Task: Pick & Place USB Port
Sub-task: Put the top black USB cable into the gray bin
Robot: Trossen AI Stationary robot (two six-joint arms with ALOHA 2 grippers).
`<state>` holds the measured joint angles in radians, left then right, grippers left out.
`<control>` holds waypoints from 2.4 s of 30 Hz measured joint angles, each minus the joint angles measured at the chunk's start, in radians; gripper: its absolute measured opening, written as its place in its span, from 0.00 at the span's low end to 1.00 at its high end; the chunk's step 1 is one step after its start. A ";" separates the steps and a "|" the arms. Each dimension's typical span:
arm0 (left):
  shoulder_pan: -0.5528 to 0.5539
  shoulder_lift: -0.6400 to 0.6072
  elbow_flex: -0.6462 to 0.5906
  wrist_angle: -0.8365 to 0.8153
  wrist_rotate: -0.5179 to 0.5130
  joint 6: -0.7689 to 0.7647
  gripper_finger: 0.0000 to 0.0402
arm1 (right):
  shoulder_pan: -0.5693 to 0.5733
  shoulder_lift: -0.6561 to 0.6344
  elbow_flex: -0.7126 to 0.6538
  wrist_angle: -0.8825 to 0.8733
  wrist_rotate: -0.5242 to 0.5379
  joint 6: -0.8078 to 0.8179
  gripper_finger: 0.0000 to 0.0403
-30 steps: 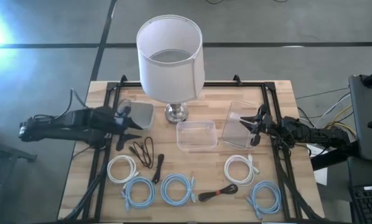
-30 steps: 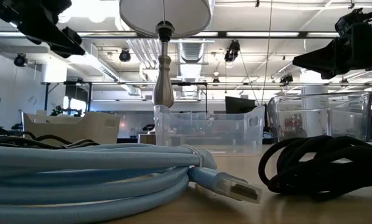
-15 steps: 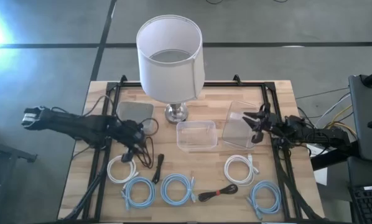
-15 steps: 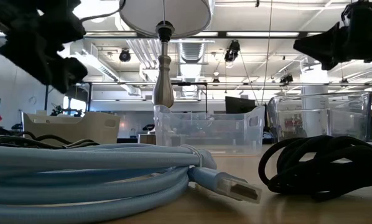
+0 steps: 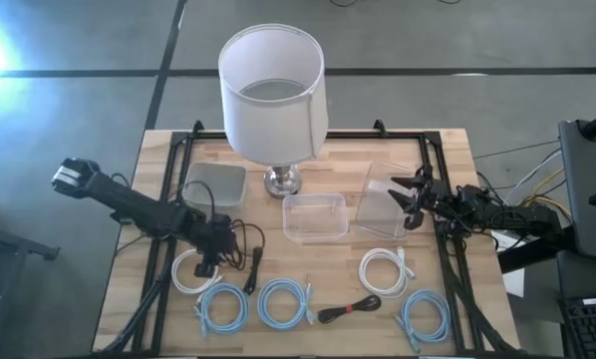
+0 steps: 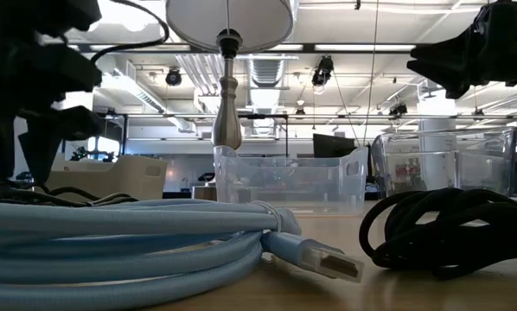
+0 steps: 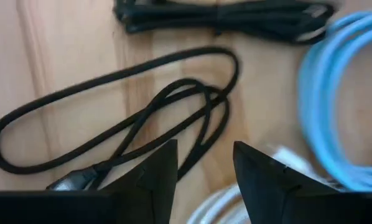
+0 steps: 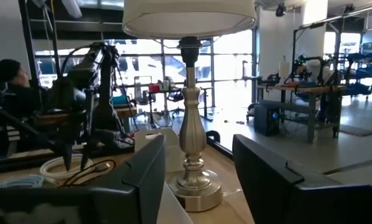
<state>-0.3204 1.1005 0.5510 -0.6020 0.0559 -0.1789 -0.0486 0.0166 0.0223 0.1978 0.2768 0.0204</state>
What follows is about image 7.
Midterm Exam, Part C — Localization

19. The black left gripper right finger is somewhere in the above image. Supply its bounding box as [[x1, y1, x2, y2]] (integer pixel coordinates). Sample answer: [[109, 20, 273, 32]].
[[233, 141, 372, 224]]

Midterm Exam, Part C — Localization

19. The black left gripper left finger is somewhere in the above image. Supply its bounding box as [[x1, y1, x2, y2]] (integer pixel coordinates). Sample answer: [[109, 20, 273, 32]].
[[0, 139, 179, 224]]

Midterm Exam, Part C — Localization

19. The white cable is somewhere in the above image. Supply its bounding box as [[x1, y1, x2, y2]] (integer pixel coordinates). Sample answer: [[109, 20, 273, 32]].
[[185, 144, 345, 224]]

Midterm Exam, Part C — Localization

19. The black braided cable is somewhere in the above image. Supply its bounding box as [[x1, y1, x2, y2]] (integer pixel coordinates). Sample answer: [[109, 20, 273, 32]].
[[0, 46, 240, 191]]

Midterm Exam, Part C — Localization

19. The light blue cable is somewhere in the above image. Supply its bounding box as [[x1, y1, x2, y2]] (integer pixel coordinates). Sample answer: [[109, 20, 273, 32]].
[[297, 11, 372, 191]]

